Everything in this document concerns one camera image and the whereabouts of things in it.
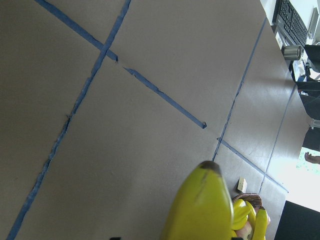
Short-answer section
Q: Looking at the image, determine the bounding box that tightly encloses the yellow banana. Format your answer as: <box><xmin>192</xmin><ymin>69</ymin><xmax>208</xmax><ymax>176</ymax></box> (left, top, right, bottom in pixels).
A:
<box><xmin>231</xmin><ymin>198</ymin><xmax>256</xmax><ymax>230</ymax></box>
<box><xmin>159</xmin><ymin>161</ymin><xmax>233</xmax><ymax>240</ymax></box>
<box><xmin>252</xmin><ymin>207</ymin><xmax>269</xmax><ymax>240</ymax></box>

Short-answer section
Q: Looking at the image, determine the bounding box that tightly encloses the paper basket tag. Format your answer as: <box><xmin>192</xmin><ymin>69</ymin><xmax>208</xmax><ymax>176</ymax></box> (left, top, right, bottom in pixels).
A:
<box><xmin>236</xmin><ymin>177</ymin><xmax>248</xmax><ymax>194</ymax></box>

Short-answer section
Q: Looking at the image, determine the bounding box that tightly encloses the brown wicker basket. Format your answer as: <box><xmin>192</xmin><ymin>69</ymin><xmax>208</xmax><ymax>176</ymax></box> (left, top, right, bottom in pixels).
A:
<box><xmin>232</xmin><ymin>193</ymin><xmax>263</xmax><ymax>208</ymax></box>

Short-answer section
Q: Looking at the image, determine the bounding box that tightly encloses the steel cup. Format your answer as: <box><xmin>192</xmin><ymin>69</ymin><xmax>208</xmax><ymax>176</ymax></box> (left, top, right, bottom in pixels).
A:
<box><xmin>281</xmin><ymin>45</ymin><xmax>304</xmax><ymax>61</ymax></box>

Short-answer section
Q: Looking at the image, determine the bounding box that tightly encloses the black keyboard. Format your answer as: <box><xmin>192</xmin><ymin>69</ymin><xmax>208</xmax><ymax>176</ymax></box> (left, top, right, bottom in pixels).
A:
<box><xmin>272</xmin><ymin>0</ymin><xmax>308</xmax><ymax>47</ymax></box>

